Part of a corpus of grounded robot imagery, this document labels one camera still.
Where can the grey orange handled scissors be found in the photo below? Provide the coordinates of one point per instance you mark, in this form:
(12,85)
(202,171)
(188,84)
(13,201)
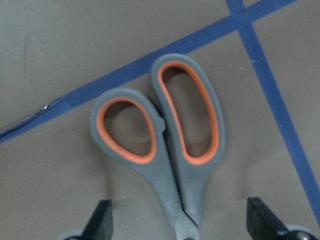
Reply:
(177,178)

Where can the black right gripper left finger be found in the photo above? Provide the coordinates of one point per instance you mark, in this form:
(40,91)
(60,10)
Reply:
(100,224)

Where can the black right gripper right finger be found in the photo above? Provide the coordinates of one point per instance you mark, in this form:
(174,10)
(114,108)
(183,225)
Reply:
(263,224)

